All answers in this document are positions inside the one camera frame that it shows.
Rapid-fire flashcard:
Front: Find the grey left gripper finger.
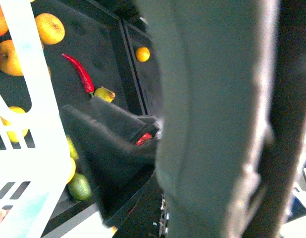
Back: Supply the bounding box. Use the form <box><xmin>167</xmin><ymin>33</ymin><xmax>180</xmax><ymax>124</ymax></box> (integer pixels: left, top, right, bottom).
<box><xmin>140</xmin><ymin>0</ymin><xmax>279</xmax><ymax>238</ymax></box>

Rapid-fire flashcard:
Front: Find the yellow lemon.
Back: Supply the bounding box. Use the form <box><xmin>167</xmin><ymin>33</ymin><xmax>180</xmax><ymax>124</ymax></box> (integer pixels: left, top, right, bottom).
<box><xmin>0</xmin><ymin>106</ymin><xmax>29</xmax><ymax>144</ymax></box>
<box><xmin>66</xmin><ymin>135</ymin><xmax>79</xmax><ymax>160</ymax></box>

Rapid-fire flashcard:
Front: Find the large light blue basket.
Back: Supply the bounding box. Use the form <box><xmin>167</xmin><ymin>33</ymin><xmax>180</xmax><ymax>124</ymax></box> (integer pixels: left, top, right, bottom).
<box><xmin>0</xmin><ymin>0</ymin><xmax>70</xmax><ymax>238</ymax></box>

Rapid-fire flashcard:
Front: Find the black metal shelf rack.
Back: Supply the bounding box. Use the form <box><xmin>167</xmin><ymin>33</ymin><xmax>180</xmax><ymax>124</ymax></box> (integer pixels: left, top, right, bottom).
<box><xmin>71</xmin><ymin>0</ymin><xmax>163</xmax><ymax>119</ymax></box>

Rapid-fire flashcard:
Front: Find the far orange near basket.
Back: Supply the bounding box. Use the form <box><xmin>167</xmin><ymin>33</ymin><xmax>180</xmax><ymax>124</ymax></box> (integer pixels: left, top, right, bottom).
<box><xmin>135</xmin><ymin>47</ymin><xmax>151</xmax><ymax>62</ymax></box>

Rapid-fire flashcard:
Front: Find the small yellow pear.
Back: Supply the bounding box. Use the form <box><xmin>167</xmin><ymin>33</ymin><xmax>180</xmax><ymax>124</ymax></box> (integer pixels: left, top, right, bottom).
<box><xmin>94</xmin><ymin>87</ymin><xmax>116</xmax><ymax>103</ymax></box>

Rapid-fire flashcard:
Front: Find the red chili pepper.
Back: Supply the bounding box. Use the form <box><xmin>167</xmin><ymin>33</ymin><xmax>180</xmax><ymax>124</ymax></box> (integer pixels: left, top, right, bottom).
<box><xmin>61</xmin><ymin>53</ymin><xmax>95</xmax><ymax>96</ymax></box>

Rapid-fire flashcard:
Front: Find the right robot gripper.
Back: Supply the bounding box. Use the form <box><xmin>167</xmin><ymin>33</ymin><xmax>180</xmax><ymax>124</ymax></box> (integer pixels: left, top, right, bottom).
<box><xmin>60</xmin><ymin>97</ymin><xmax>159</xmax><ymax>227</ymax></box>

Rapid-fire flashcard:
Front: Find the yellow apple front right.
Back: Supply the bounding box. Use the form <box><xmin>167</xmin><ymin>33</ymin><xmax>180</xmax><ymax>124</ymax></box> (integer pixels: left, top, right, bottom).
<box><xmin>35</xmin><ymin>13</ymin><xmax>65</xmax><ymax>45</ymax></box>

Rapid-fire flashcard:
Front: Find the green lime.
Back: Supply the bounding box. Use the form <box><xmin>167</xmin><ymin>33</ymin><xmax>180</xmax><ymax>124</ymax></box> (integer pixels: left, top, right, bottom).
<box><xmin>67</xmin><ymin>173</ymin><xmax>92</xmax><ymax>201</ymax></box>

